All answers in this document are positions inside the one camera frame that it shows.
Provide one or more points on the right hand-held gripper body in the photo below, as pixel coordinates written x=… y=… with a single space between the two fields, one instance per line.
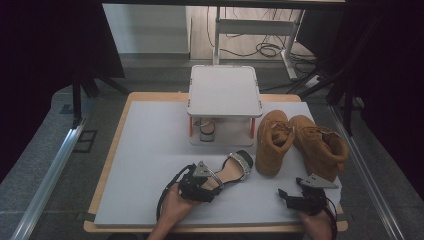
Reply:
x=310 y=201

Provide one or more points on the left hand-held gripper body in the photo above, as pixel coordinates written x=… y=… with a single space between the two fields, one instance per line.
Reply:
x=195 y=190

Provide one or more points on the tan suede boot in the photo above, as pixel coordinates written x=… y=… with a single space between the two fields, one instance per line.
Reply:
x=320 y=150
x=270 y=150

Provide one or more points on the white two-tier shoe rack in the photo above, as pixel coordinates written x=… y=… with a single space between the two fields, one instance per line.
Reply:
x=223 y=90

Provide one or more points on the person's right hand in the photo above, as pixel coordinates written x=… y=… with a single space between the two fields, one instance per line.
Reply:
x=316 y=225

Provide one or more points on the person's left hand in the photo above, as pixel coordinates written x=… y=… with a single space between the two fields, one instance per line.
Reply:
x=176 y=210

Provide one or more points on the white table mat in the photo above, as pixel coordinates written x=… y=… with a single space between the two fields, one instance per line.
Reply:
x=140 y=186

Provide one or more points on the black tripod stand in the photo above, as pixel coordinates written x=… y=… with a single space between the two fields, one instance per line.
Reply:
x=76 y=100
x=348 y=110

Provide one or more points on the white power strip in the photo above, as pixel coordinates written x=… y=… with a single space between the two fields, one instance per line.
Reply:
x=313 y=81

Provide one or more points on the white desk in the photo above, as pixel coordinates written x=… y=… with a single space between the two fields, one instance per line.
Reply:
x=253 y=26

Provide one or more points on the aluminium frame rail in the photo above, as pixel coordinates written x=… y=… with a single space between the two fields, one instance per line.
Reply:
x=366 y=186
x=50 y=176

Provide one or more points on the black frame bar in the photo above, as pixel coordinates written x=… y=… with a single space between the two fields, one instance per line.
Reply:
x=216 y=3

